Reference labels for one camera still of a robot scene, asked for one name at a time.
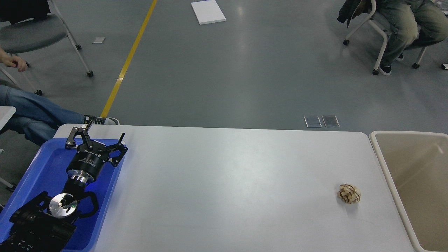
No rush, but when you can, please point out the person in blue jeans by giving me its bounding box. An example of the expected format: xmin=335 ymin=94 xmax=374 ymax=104
xmin=0 ymin=47 xmax=120 ymax=147

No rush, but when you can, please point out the white side table corner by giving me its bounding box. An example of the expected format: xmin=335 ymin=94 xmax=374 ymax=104
xmin=0 ymin=106 xmax=16 ymax=130

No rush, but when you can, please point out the person's bare hand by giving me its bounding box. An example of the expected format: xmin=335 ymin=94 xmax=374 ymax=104
xmin=1 ymin=55 xmax=28 ymax=72

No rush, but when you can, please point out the white chair right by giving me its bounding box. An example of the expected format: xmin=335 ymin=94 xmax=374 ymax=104
xmin=343 ymin=0 xmax=428 ymax=76

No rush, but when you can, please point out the grey office chair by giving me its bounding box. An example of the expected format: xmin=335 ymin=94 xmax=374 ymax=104
xmin=1 ymin=0 xmax=94 ymax=77

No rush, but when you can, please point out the left clear floor plate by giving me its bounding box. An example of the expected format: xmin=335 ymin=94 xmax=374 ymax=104
xmin=304 ymin=116 xmax=322 ymax=128

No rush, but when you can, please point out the clear floor plate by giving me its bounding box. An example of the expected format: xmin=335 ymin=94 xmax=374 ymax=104
xmin=304 ymin=116 xmax=322 ymax=128
xmin=322 ymin=115 xmax=340 ymax=127

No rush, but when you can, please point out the seated person in green trousers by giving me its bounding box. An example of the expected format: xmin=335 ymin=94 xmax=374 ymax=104
xmin=337 ymin=0 xmax=448 ymax=76

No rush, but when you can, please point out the white board on floor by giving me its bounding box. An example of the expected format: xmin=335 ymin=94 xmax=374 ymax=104
xmin=191 ymin=0 xmax=226 ymax=25

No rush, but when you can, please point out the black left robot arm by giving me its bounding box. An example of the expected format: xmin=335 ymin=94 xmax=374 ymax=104
xmin=1 ymin=126 xmax=128 ymax=252

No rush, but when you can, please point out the right clear floor plate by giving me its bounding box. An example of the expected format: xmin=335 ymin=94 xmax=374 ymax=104
xmin=322 ymin=115 xmax=340 ymax=127

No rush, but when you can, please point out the beige plastic bin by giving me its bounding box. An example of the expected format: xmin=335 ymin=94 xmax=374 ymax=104
xmin=369 ymin=131 xmax=448 ymax=252

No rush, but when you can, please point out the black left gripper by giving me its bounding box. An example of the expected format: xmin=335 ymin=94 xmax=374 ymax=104
xmin=65 ymin=119 xmax=128 ymax=183

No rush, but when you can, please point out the crumpled brown paper ball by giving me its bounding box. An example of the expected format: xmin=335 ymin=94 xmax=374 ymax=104
xmin=337 ymin=184 xmax=361 ymax=204

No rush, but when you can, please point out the white chair frame left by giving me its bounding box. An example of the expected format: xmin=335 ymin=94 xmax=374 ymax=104
xmin=0 ymin=67 xmax=43 ymax=96

